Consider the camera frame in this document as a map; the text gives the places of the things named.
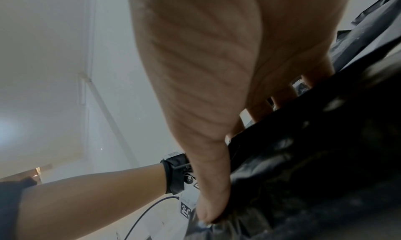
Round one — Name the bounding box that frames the person's right hand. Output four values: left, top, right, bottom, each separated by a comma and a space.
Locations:
125, 0, 354, 224

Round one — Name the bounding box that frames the taped parcel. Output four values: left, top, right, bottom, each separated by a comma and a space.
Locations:
185, 58, 401, 240

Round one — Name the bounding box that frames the row of black plastic packets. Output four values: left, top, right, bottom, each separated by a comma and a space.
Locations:
328, 0, 401, 70

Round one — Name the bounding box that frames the person's left forearm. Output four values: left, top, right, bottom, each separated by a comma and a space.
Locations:
17, 162, 167, 240

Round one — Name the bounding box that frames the black left wristband with markers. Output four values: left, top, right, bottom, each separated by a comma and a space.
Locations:
159, 152, 192, 196

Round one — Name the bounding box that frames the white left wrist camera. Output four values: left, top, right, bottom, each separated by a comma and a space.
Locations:
179, 173, 203, 221

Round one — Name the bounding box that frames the black left camera cable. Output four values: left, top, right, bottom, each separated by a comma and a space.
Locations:
123, 195, 181, 240

